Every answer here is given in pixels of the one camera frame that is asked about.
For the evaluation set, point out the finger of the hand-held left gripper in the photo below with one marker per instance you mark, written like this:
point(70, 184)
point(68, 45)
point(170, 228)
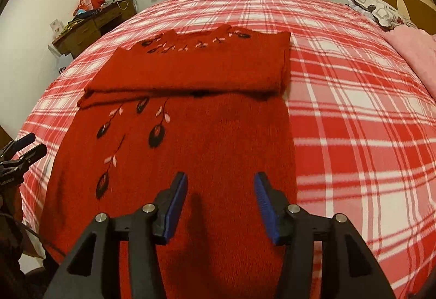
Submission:
point(32, 152)
point(25, 139)

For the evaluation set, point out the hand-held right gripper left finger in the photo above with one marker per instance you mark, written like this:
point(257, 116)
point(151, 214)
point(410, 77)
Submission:
point(175, 207)

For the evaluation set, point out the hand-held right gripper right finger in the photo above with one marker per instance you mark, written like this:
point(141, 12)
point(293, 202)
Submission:
point(267, 210)

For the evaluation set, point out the red embroidered knit sweater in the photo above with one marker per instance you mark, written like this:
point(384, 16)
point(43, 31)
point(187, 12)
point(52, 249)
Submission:
point(211, 135)

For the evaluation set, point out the person's left forearm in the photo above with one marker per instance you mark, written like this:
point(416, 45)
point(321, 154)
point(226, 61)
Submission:
point(15, 203)

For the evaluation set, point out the white paper bag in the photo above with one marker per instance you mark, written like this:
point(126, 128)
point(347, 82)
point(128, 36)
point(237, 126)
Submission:
point(63, 65)

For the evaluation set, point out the brown wooden desk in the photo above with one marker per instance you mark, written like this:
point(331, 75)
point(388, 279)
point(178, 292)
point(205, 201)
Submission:
point(92, 30)

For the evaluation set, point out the red plaid bedsheet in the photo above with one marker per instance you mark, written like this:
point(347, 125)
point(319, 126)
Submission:
point(357, 115)

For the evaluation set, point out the red gift box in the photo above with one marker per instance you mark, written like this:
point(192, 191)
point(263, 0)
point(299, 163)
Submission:
point(90, 1)

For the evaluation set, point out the pink floral pillow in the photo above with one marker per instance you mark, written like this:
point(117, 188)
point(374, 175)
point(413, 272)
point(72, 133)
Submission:
point(415, 50)

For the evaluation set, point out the white grey patterned pillow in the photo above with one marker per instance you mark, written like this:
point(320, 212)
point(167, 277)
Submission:
point(378, 11)

